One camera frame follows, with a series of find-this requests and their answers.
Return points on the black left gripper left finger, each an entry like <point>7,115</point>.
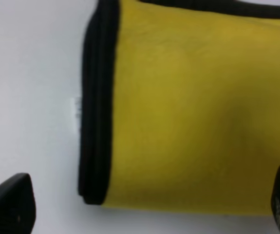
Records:
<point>17,205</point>

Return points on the yellow towel with black trim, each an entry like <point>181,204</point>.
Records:
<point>181,106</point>

